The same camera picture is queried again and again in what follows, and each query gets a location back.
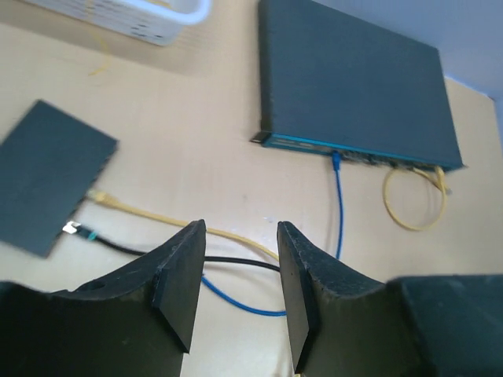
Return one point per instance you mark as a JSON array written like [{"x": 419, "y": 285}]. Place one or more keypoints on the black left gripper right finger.
[{"x": 343, "y": 323}]

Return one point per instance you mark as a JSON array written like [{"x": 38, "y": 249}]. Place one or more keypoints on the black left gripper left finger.
[{"x": 135, "y": 321}]

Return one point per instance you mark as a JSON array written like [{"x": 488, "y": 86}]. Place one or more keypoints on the yellow ethernet cable long loop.
[{"x": 415, "y": 199}]

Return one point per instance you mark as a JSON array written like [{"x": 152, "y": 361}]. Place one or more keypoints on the small black network switch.
[{"x": 49, "y": 161}]

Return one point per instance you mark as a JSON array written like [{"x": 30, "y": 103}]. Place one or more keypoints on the large blue rack network switch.
[{"x": 330, "y": 82}]

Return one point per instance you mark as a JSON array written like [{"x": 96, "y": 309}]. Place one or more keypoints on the white perforated plastic basket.
[{"x": 155, "y": 22}]

